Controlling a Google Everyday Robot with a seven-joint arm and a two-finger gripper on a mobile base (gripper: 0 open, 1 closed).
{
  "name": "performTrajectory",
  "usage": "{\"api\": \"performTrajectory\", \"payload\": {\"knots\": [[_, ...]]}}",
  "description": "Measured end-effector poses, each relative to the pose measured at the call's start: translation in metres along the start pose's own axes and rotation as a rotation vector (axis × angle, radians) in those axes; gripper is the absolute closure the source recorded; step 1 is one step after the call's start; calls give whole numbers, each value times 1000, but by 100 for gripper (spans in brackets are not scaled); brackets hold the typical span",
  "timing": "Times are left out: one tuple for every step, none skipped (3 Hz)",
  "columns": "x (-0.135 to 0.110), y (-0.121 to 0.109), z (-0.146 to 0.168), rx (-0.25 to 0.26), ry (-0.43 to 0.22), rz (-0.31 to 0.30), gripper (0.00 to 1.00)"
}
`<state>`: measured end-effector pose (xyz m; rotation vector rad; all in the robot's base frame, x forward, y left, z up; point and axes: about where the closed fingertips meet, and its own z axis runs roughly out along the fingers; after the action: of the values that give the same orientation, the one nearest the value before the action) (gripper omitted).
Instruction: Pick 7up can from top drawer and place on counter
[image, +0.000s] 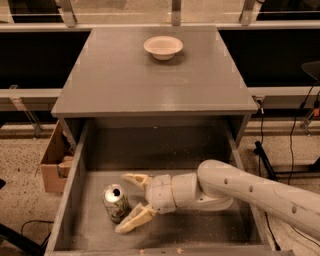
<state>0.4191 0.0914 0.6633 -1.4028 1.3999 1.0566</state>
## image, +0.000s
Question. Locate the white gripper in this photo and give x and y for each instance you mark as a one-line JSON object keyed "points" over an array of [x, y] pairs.
{"points": [[160, 194]]}

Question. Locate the brown cardboard box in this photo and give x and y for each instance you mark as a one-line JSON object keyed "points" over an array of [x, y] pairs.
{"points": [[56, 161]]}

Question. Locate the metal bracket left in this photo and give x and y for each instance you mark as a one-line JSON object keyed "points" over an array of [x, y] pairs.
{"points": [[20, 106]]}

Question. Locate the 7up soda can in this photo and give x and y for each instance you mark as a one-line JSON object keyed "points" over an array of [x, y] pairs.
{"points": [[116, 202]]}

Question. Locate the metal window rail frame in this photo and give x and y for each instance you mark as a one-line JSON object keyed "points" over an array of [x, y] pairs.
{"points": [[273, 58]]}

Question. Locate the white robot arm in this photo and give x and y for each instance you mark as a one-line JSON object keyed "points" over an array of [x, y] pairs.
{"points": [[213, 187]]}

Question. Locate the grey wooden cabinet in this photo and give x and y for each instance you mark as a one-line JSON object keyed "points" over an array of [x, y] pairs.
{"points": [[117, 77]]}

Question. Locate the white paper bowl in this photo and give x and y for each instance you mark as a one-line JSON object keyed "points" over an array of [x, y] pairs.
{"points": [[163, 47]]}

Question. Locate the black stand leg left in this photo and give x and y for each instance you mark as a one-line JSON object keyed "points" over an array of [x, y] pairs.
{"points": [[25, 244]]}

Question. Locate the black stand leg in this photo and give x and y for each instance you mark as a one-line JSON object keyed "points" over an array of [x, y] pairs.
{"points": [[261, 153], [25, 244]]}

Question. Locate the grey open top drawer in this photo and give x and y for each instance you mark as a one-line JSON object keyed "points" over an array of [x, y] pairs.
{"points": [[156, 168]]}

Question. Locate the black stand leg right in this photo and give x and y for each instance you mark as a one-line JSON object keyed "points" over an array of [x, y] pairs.
{"points": [[261, 153]]}

